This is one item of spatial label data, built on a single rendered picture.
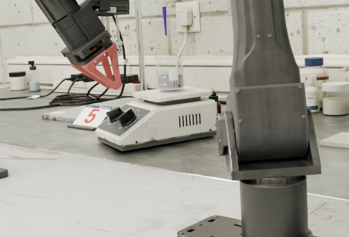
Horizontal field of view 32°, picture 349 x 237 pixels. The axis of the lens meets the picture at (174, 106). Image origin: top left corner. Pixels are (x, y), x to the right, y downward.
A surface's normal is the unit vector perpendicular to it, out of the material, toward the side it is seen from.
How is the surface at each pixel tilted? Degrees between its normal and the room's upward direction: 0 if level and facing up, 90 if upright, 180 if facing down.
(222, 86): 90
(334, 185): 0
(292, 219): 90
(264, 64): 73
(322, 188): 0
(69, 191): 0
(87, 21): 90
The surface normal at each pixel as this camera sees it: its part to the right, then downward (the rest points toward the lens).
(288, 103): 0.02, -0.14
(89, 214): -0.07, -0.99
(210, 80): -0.66, 0.15
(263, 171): 0.04, 0.14
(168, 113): 0.46, 0.11
